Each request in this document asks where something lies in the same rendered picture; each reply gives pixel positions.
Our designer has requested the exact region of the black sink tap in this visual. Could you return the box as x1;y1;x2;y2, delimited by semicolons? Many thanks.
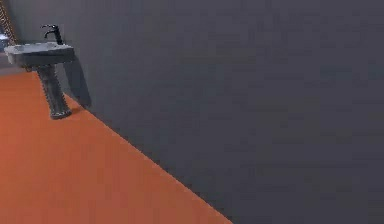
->
40;24;64;46

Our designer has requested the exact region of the grey pedestal sink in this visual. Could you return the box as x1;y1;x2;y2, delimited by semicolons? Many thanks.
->
3;41;76;121

